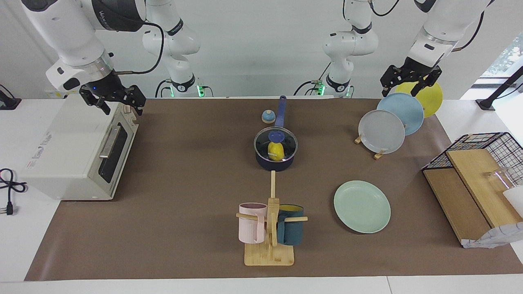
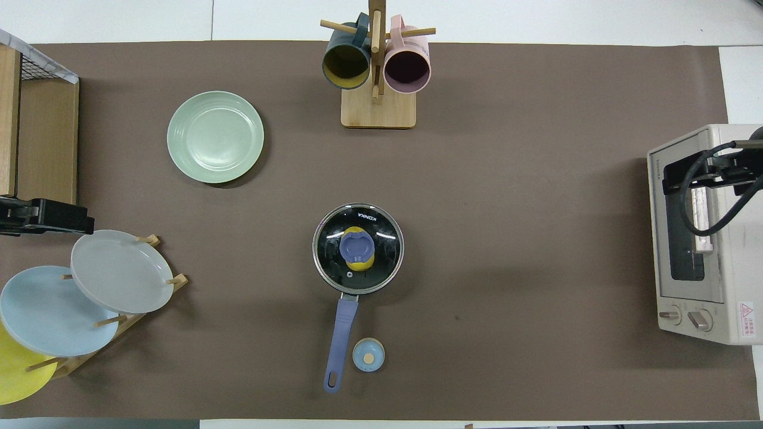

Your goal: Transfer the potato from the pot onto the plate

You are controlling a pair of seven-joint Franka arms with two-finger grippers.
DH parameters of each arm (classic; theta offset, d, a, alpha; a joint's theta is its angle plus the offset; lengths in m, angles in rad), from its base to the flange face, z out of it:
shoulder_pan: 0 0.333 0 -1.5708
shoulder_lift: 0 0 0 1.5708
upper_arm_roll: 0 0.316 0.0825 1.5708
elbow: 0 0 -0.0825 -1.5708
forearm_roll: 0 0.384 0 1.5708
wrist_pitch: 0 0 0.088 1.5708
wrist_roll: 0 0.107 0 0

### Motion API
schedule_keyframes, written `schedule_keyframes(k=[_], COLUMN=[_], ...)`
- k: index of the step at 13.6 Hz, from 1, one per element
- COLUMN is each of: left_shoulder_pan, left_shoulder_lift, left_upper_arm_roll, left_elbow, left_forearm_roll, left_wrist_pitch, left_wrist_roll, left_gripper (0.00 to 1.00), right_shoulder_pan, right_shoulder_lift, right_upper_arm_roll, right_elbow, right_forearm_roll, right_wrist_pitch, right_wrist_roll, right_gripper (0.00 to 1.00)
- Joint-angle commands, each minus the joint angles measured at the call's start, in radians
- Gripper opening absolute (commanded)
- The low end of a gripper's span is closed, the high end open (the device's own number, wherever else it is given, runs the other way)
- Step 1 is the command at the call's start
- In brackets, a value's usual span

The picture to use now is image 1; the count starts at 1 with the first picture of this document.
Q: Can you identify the light bamboo board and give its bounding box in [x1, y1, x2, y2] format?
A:
[446, 149, 523, 228]

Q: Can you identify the yellow plate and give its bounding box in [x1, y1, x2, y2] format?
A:
[395, 80, 443, 119]

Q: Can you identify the dark teal mug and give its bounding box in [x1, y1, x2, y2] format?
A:
[276, 204, 305, 246]

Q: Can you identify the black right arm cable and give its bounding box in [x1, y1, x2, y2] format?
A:
[116, 20, 165, 76]

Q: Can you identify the wooden plate rack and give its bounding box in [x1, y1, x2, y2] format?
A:
[354, 131, 388, 160]

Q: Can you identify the grey plate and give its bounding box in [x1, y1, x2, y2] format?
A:
[358, 109, 406, 155]

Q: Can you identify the dark brown wooden board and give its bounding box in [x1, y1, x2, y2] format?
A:
[422, 167, 492, 246]

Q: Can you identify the white toaster oven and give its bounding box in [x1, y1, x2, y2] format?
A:
[20, 95, 140, 201]

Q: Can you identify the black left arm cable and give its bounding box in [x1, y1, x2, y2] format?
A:
[451, 10, 486, 53]

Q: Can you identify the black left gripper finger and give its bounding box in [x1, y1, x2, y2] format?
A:
[380, 65, 404, 98]
[410, 67, 443, 98]

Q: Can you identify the white plastic container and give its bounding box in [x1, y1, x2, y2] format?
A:
[503, 186, 523, 218]

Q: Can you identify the light blue plate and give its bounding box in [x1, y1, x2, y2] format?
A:
[376, 92, 425, 136]

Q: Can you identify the black power cable with plug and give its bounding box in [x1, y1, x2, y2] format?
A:
[0, 168, 27, 216]

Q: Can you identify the wooden mug tree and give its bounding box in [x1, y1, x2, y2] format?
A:
[236, 171, 308, 267]

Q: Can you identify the brown table mat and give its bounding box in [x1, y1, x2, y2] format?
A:
[25, 98, 523, 281]

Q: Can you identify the green plate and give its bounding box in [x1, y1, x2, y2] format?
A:
[333, 180, 391, 234]

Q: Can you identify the black wire basket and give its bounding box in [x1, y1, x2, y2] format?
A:
[421, 131, 523, 187]

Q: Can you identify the white crumpled plastic bag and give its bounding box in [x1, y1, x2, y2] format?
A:
[461, 222, 523, 249]

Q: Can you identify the black device at table edge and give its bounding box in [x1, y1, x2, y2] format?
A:
[0, 84, 22, 110]

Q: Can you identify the yellow potato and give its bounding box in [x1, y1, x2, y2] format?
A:
[268, 141, 286, 161]

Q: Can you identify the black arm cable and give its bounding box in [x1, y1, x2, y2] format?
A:
[451, 10, 486, 53]
[116, 20, 165, 76]

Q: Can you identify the black camera stand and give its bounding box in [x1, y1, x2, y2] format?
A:
[476, 65, 523, 111]

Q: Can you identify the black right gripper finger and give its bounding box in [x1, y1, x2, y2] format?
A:
[79, 86, 111, 116]
[122, 85, 147, 117]

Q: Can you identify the black base cable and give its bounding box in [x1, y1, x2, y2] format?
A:
[154, 79, 174, 98]
[295, 61, 332, 97]

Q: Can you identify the clear glass measuring cup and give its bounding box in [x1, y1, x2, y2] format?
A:
[482, 166, 523, 193]

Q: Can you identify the glass pot lid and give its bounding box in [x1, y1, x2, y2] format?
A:
[253, 127, 298, 162]

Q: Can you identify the pink mug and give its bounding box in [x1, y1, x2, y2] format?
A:
[238, 202, 268, 245]

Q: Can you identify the dark blue pot with handle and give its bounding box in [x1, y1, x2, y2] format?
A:
[253, 96, 299, 172]

